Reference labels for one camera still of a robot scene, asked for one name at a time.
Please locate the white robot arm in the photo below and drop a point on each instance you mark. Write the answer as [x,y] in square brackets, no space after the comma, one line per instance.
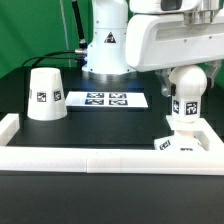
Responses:
[106,54]

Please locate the white lamp base with tags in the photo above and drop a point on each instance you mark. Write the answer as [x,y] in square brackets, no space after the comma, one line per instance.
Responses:
[182,140]

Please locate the white sheet with tags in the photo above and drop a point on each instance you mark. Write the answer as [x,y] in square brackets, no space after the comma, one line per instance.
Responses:
[106,99]

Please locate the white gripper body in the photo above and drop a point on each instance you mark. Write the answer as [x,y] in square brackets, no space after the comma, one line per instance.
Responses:
[156,42]

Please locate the white lamp bulb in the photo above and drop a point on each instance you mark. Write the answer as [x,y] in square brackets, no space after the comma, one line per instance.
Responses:
[191,83]

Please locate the white U-shaped frame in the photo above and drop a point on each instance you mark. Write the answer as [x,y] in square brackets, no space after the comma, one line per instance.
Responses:
[210,161]

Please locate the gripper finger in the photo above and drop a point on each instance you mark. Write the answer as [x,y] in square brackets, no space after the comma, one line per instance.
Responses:
[212,69]
[167,87]

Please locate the white lamp shade with tags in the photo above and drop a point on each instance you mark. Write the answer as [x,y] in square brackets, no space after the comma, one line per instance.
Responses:
[46,100]

